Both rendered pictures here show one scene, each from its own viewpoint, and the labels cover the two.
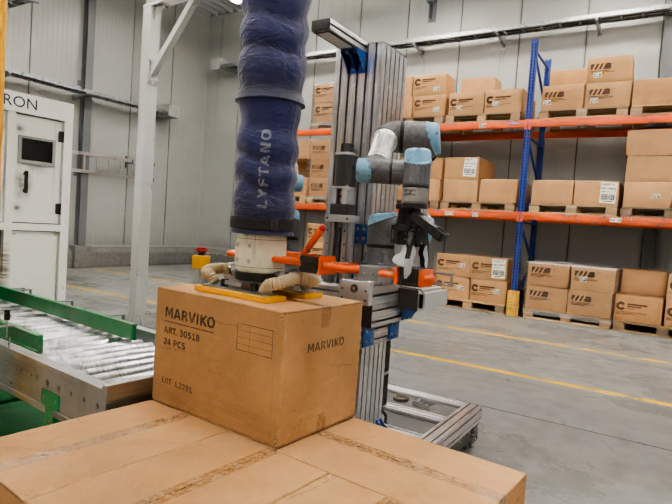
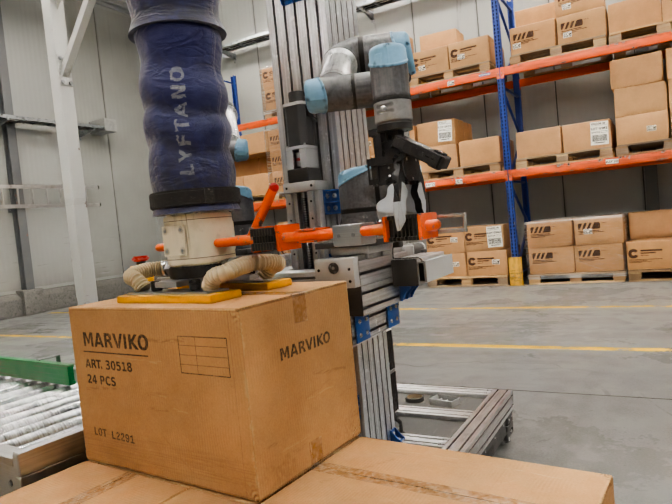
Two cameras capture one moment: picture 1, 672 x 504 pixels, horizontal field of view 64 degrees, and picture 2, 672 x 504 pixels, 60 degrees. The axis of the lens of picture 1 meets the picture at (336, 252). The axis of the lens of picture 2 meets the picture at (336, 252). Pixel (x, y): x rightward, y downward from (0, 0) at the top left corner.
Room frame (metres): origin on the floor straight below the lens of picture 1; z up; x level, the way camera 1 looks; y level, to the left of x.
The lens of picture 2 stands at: (0.38, -0.03, 1.09)
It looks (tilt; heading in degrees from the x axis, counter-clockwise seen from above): 3 degrees down; 358
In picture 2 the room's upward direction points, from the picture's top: 6 degrees counter-clockwise
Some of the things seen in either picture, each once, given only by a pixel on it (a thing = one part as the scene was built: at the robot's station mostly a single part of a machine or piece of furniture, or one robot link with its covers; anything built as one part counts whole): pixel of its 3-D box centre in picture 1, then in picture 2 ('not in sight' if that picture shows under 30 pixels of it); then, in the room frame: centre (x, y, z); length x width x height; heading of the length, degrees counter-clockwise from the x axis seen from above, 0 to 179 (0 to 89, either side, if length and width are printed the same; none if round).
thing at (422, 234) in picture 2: (413, 276); (410, 227); (1.52, -0.22, 1.07); 0.08 x 0.07 x 0.05; 54
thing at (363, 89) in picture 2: (411, 172); (382, 88); (1.64, -0.21, 1.37); 0.11 x 0.11 x 0.08; 82
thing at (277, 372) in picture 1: (256, 350); (215, 370); (1.87, 0.26, 0.75); 0.60 x 0.40 x 0.40; 54
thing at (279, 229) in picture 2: (317, 264); (275, 237); (1.73, 0.06, 1.08); 0.10 x 0.08 x 0.06; 144
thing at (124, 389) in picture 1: (188, 375); (136, 418); (2.09, 0.54, 0.58); 0.70 x 0.03 x 0.06; 143
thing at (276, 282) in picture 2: (277, 285); (231, 279); (1.95, 0.20, 0.97); 0.34 x 0.10 x 0.05; 54
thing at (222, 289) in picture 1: (238, 288); (176, 290); (1.80, 0.31, 0.97); 0.34 x 0.10 x 0.05; 54
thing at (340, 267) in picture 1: (327, 261); (290, 235); (1.86, 0.03, 1.08); 0.93 x 0.30 x 0.04; 54
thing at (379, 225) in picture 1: (383, 228); (358, 187); (2.26, -0.19, 1.20); 0.13 x 0.12 x 0.14; 82
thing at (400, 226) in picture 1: (410, 225); (394, 156); (1.54, -0.21, 1.22); 0.09 x 0.08 x 0.12; 54
